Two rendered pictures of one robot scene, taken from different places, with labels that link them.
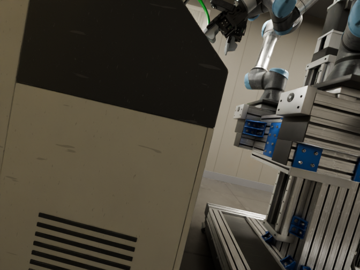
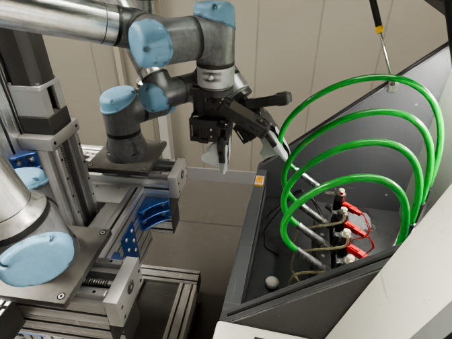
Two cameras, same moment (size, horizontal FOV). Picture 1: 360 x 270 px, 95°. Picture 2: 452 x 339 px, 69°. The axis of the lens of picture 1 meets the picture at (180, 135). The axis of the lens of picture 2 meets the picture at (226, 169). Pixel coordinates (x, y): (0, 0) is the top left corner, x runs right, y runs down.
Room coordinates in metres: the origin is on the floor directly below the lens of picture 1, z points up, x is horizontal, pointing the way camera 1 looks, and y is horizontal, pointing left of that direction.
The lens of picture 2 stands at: (1.56, -0.02, 1.63)
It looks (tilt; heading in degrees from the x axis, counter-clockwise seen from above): 33 degrees down; 190
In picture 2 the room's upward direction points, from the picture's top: straight up
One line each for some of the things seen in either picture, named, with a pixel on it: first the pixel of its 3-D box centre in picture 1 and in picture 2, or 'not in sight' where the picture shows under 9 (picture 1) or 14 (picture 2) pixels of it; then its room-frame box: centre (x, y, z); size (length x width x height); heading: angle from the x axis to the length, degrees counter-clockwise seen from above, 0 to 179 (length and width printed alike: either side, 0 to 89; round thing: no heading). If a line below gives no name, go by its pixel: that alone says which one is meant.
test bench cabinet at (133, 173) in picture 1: (128, 190); not in sight; (0.81, 0.19, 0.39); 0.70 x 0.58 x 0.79; 178
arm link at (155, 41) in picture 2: (253, 8); (161, 40); (0.98, -0.24, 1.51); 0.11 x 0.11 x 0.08; 45
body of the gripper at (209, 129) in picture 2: (236, 27); (212, 113); (0.92, -0.16, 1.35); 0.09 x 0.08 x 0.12; 88
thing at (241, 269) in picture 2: not in sight; (249, 241); (0.80, -0.08, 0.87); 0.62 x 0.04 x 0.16; 178
